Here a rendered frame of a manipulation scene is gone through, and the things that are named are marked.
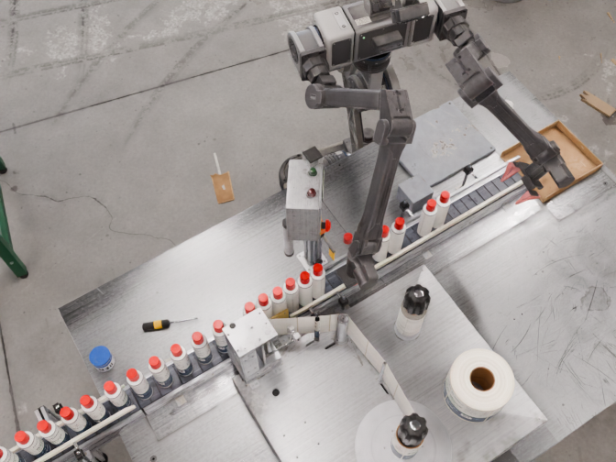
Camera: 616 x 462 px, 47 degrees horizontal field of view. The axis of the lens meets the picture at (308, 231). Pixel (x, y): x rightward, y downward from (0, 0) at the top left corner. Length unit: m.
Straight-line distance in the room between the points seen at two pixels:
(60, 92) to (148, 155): 0.71
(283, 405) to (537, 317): 0.96
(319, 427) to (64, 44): 3.07
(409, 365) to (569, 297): 0.66
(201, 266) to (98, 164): 1.52
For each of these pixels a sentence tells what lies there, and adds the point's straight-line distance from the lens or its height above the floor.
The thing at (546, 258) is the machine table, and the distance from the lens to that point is 2.77.
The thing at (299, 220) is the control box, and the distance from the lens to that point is 2.03.
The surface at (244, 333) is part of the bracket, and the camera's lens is 2.18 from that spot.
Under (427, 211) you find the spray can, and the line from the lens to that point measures 2.50.
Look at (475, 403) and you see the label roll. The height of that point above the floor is 1.02.
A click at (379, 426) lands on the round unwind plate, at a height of 0.89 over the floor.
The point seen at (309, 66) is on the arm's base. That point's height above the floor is 1.48.
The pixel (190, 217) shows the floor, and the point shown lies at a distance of 3.72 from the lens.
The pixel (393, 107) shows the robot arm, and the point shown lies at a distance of 1.93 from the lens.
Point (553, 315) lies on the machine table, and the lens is 2.67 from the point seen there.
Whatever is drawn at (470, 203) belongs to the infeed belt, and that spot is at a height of 0.88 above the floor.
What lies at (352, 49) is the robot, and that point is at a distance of 2.38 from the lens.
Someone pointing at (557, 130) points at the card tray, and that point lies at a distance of 3.11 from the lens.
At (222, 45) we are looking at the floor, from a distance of 4.43.
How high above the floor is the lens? 3.17
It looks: 61 degrees down
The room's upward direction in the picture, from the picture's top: straight up
